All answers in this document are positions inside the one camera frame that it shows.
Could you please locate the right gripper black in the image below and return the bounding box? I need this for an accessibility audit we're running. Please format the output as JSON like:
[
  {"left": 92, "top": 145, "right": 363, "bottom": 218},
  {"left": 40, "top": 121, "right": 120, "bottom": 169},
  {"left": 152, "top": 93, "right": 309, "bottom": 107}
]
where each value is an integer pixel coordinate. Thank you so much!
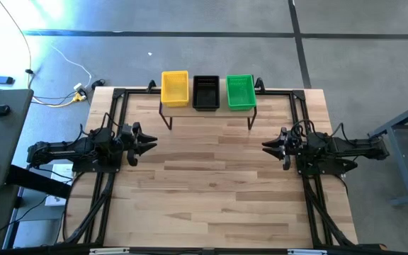
[{"left": 261, "top": 127, "right": 299, "bottom": 171}]

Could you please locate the blue-grey metal table frame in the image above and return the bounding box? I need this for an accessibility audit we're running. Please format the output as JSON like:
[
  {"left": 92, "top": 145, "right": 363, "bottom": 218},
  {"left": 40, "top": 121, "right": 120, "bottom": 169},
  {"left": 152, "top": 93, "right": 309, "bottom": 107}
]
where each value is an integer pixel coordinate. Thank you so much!
[{"left": 368, "top": 96, "right": 408, "bottom": 206}]

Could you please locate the black slanted beam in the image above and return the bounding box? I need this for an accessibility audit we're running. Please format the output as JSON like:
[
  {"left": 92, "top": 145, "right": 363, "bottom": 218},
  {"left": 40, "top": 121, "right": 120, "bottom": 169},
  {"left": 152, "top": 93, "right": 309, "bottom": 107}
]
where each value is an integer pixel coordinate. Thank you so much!
[{"left": 5, "top": 164, "right": 72, "bottom": 199}]

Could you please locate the black aluminium table frame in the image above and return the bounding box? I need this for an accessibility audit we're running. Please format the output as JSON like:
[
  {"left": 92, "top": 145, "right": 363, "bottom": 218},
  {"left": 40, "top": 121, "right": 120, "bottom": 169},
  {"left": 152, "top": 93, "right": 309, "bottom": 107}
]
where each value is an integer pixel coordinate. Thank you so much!
[{"left": 83, "top": 86, "right": 359, "bottom": 249}]

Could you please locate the green plastic basket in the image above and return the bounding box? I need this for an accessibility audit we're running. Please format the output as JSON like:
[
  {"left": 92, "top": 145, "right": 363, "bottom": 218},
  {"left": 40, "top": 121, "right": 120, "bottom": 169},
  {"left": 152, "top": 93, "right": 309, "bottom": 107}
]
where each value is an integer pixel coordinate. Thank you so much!
[
  {"left": 227, "top": 104, "right": 257, "bottom": 111},
  {"left": 225, "top": 74, "right": 258, "bottom": 107}
]

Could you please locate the black cable bundle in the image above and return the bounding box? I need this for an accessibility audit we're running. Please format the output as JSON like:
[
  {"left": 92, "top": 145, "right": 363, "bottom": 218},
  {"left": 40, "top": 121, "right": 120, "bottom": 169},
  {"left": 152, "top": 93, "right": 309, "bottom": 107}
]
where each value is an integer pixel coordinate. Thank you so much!
[
  {"left": 62, "top": 172, "right": 117, "bottom": 245},
  {"left": 302, "top": 176, "right": 356, "bottom": 247}
]

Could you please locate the white paper sheet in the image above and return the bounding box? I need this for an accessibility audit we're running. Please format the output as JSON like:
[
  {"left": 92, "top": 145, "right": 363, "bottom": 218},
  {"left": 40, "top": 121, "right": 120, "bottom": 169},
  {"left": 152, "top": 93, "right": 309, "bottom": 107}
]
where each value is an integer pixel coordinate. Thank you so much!
[{"left": 44, "top": 162, "right": 74, "bottom": 207}]

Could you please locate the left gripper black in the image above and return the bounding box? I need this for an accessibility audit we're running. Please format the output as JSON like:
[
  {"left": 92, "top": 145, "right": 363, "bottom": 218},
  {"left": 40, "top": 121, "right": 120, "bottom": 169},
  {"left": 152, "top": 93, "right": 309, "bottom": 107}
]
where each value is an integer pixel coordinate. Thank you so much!
[{"left": 120, "top": 122, "right": 159, "bottom": 167}]

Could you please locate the grey desk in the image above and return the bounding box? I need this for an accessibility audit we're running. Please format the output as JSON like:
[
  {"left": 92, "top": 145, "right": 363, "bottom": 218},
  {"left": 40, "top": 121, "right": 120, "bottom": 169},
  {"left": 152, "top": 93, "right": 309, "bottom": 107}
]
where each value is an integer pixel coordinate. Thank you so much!
[{"left": 0, "top": 88, "right": 35, "bottom": 192}]

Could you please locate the white power strip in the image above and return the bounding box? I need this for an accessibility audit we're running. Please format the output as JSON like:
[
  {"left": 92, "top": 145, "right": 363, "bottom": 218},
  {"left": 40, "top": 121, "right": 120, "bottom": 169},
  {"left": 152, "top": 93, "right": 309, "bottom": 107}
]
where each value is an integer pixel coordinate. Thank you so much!
[{"left": 72, "top": 82, "right": 89, "bottom": 103}]

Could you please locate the wooden shelf with black legs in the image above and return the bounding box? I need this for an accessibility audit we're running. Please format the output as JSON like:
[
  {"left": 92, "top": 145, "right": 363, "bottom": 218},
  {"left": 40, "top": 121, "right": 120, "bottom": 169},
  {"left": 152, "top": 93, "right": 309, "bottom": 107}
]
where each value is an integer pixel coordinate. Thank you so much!
[{"left": 158, "top": 79, "right": 259, "bottom": 131}]

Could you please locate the white label strip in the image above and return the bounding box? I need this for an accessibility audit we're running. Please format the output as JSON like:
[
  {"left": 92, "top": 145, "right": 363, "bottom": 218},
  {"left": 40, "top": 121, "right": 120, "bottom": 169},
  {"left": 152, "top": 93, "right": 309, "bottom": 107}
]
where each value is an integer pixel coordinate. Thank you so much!
[
  {"left": 288, "top": 249, "right": 327, "bottom": 255},
  {"left": 89, "top": 247, "right": 130, "bottom": 255}
]

